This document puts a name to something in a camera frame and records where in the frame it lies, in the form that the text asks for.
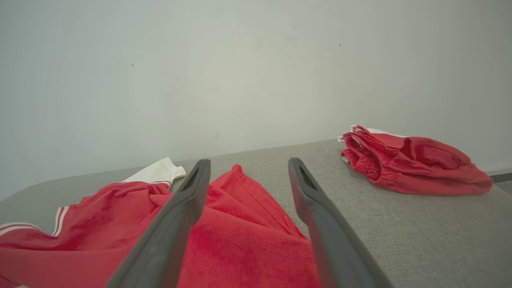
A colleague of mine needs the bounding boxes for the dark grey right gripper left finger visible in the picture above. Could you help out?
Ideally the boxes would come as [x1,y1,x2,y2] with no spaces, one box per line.
[105,159,212,288]

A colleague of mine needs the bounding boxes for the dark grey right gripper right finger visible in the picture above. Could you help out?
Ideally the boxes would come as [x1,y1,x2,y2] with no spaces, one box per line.
[288,157,395,288]

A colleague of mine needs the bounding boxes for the red and white basketball jersey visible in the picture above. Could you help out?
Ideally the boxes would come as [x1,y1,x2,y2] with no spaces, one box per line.
[0,157,322,288]

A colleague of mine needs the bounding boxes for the red basketball shorts number 23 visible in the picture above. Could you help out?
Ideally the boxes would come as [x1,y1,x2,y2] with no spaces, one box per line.
[337,125,494,196]

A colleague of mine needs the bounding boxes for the dark wall baseboard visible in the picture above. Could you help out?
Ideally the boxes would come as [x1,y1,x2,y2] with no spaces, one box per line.
[486,168,512,184]

